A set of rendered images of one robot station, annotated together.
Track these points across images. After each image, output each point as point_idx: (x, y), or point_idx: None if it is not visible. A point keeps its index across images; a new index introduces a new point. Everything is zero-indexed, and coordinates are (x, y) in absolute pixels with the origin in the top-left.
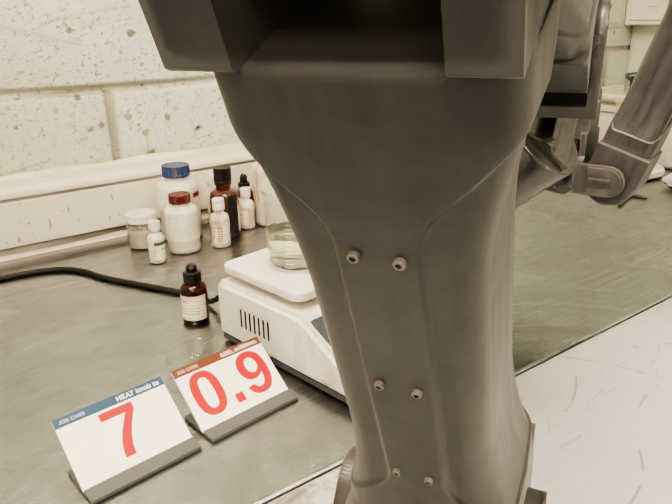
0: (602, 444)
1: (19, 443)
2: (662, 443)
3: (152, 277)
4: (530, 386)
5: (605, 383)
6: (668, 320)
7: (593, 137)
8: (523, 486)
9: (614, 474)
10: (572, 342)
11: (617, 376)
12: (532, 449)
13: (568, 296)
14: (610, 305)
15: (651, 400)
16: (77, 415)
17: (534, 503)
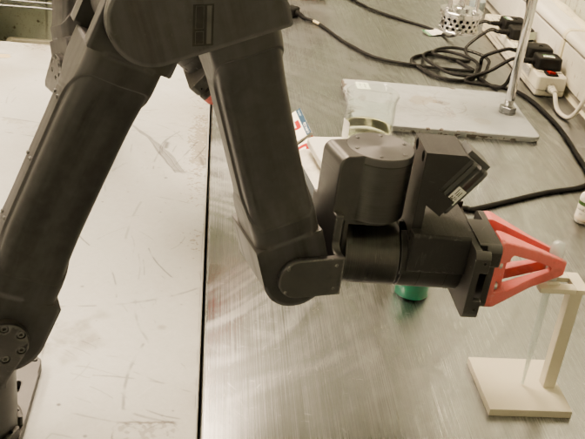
0: (110, 239)
1: (327, 131)
2: (80, 254)
3: (539, 209)
4: (186, 254)
5: (147, 280)
6: (166, 380)
7: (324, 212)
8: (53, 27)
9: (90, 226)
10: (207, 306)
11: (146, 289)
12: (65, 45)
13: (279, 365)
14: (232, 374)
15: (109, 280)
16: (299, 113)
17: (57, 53)
